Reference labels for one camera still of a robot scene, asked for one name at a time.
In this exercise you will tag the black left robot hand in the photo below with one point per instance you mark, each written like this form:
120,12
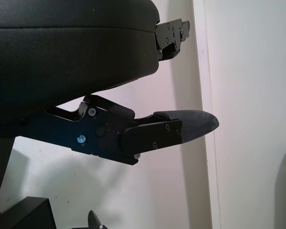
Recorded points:
62,59

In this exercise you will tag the black camera box base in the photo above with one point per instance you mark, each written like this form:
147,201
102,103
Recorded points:
33,214

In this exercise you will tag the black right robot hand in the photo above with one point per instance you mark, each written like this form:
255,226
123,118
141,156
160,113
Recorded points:
96,223

